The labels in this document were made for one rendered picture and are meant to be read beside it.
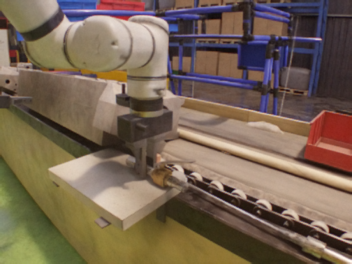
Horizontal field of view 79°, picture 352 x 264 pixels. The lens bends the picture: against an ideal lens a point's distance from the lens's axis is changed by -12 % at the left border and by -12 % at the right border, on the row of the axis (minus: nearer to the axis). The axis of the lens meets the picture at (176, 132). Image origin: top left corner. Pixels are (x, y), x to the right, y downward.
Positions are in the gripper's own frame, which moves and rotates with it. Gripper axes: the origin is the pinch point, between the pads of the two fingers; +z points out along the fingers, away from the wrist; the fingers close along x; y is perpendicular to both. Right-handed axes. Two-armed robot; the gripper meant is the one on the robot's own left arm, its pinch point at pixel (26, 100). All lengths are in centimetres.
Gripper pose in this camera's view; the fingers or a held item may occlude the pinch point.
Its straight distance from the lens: 109.0
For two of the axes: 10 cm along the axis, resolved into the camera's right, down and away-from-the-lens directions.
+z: 6.4, -0.5, 7.7
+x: -7.6, -2.4, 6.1
